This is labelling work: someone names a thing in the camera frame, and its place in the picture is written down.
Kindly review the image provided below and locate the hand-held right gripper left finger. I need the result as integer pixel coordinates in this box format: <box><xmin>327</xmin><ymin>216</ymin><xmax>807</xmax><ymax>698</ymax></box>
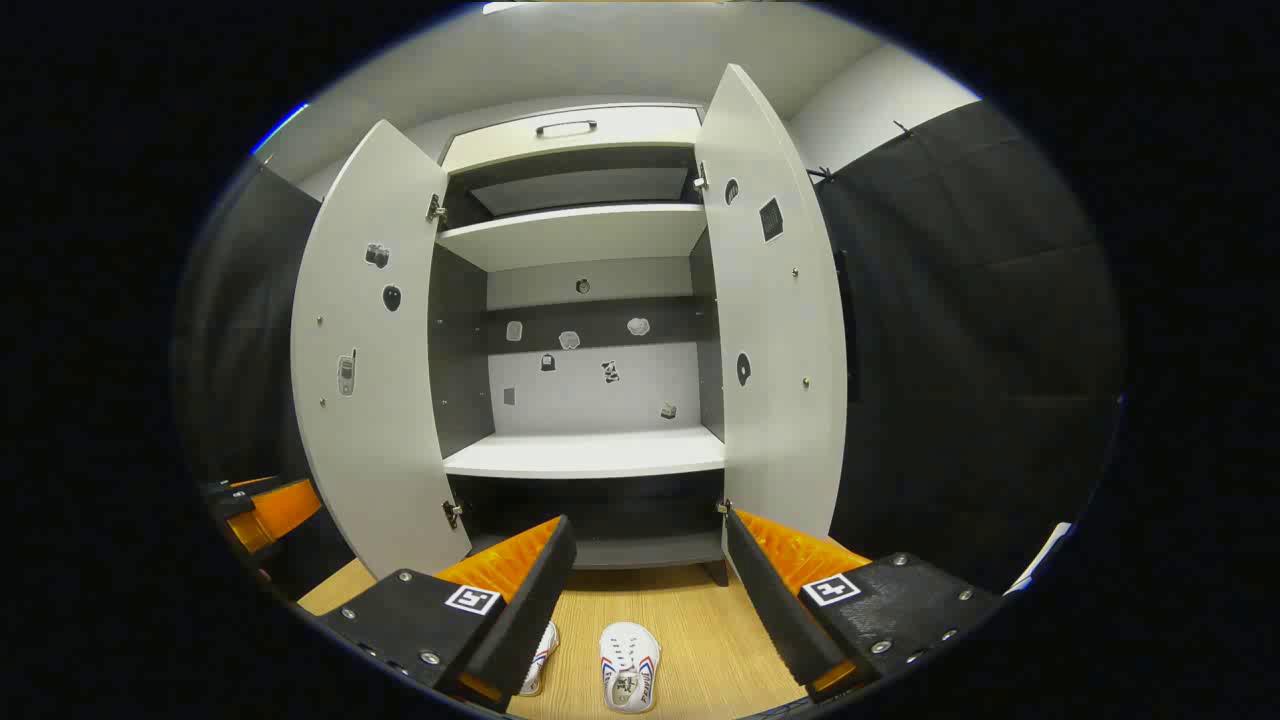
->
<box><xmin>318</xmin><ymin>515</ymin><xmax>579</xmax><ymax>714</ymax></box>

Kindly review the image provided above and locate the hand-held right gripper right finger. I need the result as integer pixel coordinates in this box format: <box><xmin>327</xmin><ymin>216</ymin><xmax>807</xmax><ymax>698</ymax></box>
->
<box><xmin>726</xmin><ymin>507</ymin><xmax>1002</xmax><ymax>705</ymax></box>

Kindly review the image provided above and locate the white shoe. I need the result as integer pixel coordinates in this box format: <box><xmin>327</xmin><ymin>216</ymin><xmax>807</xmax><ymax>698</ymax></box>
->
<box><xmin>600</xmin><ymin>622</ymin><xmax>661</xmax><ymax>714</ymax></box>
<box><xmin>520</xmin><ymin>620</ymin><xmax>560</xmax><ymax>698</ymax></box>

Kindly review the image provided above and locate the white cabinet door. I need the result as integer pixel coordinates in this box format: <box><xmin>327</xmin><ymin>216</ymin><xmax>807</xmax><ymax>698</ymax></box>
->
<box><xmin>290</xmin><ymin>120</ymin><xmax>471</xmax><ymax>581</ymax></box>
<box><xmin>695</xmin><ymin>63</ymin><xmax>849</xmax><ymax>581</ymax></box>

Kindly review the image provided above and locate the black backdrop cloth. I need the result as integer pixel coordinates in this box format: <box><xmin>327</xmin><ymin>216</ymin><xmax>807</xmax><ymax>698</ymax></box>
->
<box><xmin>175</xmin><ymin>100</ymin><xmax>1129</xmax><ymax>601</ymax></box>

